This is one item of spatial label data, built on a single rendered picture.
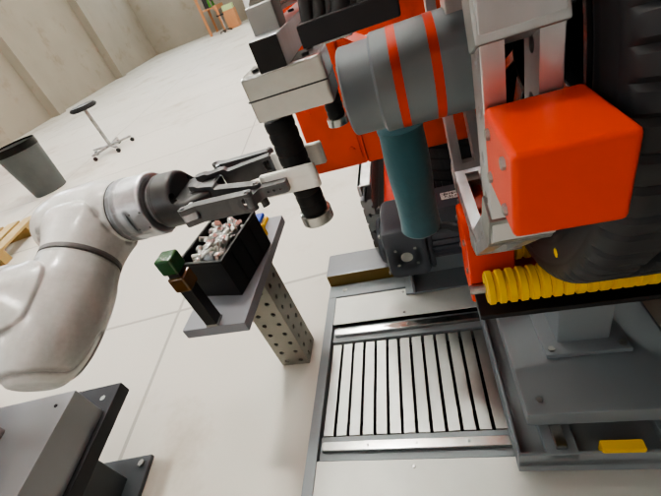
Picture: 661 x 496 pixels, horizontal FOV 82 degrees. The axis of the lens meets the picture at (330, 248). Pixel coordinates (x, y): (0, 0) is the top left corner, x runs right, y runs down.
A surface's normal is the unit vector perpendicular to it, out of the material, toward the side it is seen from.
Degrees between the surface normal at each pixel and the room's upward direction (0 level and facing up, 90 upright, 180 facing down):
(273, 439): 0
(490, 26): 90
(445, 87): 94
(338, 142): 90
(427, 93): 101
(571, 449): 0
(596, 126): 0
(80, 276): 62
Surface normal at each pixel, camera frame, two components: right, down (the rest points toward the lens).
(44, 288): 0.23, -0.52
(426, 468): -0.31, -0.75
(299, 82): -0.10, 0.64
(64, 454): 0.95, -0.25
